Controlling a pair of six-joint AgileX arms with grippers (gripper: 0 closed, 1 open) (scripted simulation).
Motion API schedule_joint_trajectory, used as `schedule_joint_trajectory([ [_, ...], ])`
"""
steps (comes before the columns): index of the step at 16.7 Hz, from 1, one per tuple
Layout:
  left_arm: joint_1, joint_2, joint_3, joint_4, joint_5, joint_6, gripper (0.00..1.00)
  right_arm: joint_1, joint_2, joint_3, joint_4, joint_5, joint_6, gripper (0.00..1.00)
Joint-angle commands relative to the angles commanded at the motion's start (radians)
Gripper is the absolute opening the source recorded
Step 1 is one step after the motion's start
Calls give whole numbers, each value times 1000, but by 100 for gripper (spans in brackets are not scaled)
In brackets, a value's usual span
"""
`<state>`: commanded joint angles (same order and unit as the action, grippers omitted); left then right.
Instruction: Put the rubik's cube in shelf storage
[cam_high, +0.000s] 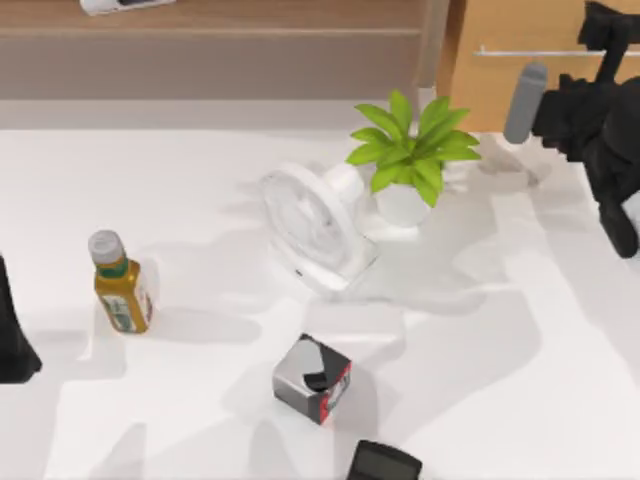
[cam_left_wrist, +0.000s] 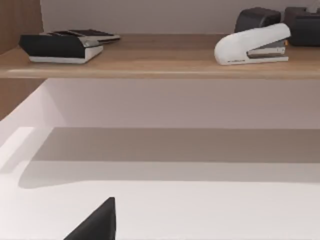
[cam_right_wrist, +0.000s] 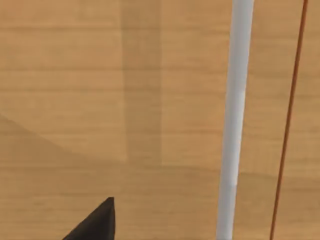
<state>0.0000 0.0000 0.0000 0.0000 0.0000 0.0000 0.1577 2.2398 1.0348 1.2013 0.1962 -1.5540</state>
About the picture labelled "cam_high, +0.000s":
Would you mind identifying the wooden open shelf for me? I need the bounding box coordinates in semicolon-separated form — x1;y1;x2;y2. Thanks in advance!
0;0;451;101

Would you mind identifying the black calculator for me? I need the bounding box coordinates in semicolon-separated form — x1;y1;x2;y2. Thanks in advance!
344;439;424;480

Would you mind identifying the wooden cupboard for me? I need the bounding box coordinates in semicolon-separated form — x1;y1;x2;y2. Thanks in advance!
434;0;640;135

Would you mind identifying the long metal handle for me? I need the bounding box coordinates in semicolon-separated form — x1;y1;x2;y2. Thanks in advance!
473;45;609;58

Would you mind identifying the white desk fan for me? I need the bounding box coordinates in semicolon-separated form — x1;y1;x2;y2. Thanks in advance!
256;160;382;297

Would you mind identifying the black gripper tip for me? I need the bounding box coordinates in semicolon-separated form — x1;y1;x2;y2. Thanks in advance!
0;254;44;385

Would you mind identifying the yellow bottle with grey cap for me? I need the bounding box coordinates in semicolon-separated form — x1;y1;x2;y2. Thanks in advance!
87;229;157;336

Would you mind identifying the white object with black panel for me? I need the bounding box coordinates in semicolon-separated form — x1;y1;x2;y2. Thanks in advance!
79;0;177;17

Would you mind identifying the grey and black tissue box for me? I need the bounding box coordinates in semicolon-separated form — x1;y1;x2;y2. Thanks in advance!
271;333;354;428

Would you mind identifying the green plant in white pot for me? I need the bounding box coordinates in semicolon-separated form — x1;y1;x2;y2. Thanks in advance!
345;89;484;229

